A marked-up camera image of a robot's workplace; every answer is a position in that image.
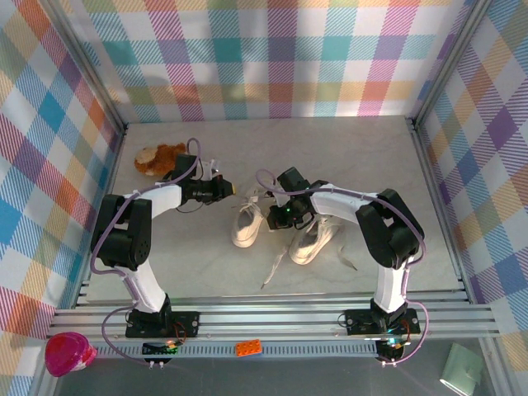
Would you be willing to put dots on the black round circuit board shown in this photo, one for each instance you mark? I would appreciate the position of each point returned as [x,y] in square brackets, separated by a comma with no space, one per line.
[392,350]

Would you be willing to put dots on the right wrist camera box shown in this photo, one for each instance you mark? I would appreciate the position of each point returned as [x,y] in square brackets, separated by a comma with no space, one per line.
[280,199]

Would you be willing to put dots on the aluminium rail frame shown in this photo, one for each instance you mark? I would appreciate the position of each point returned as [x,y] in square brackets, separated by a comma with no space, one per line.
[268,319]

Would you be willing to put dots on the blue green circuit board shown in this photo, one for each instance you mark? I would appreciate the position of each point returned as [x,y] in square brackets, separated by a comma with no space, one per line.
[158,348]

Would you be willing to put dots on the pink plastic bowl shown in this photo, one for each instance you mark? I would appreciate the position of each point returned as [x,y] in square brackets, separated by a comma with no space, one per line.
[68,354]

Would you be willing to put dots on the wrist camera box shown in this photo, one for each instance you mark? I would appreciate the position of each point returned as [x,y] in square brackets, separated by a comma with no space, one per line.
[280,199]
[211,171]

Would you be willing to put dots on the aluminium side rail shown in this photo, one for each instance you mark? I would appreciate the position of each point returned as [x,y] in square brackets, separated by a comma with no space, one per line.
[118,144]
[424,165]

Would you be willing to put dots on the orange toy brick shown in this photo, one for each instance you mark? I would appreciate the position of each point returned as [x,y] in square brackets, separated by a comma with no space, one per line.
[248,347]

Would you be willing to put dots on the pale green pad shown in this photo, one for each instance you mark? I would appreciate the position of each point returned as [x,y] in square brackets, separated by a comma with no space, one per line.
[462,369]

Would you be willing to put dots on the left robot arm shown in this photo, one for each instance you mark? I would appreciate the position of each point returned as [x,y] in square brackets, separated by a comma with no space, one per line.
[123,231]

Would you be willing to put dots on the brown plush monkey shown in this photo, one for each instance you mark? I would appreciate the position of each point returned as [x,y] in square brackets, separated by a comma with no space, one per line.
[154,158]

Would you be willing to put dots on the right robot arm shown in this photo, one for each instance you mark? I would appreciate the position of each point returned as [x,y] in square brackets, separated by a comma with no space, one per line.
[342,202]

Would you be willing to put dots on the white sneaker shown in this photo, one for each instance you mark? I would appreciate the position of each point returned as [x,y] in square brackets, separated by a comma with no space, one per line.
[249,204]
[272,270]

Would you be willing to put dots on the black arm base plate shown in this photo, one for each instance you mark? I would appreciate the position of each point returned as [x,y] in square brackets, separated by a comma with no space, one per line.
[359,321]
[185,323]

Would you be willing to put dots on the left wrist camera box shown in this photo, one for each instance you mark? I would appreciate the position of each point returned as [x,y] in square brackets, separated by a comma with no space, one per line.
[211,171]

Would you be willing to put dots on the white canvas shoe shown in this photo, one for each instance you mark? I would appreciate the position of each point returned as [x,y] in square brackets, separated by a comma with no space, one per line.
[245,231]
[307,247]

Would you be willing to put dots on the aluminium corner post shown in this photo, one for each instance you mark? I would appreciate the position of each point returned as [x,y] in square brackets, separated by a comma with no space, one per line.
[447,62]
[82,62]

